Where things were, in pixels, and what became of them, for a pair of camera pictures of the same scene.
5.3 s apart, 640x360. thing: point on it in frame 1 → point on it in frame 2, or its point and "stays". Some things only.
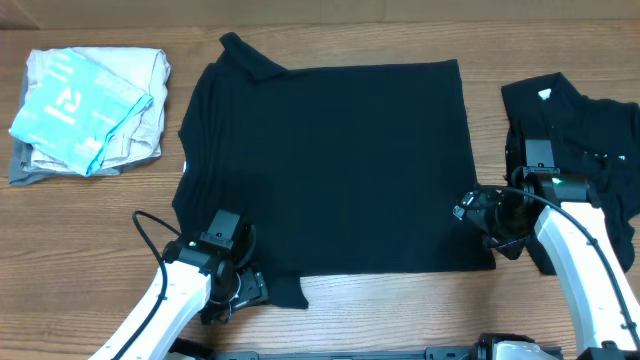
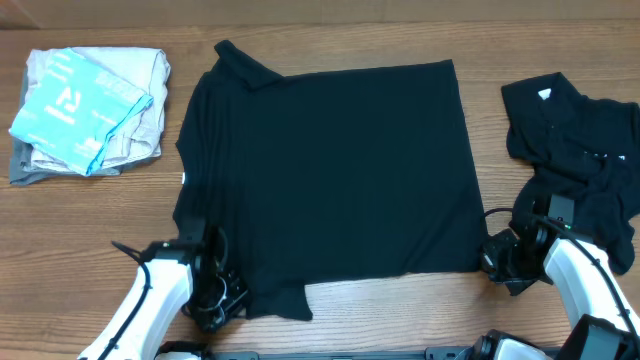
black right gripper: x=473 y=207 → x=489 y=256
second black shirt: x=592 y=138 stays
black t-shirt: x=341 y=169 stays
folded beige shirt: x=140 y=136 stays
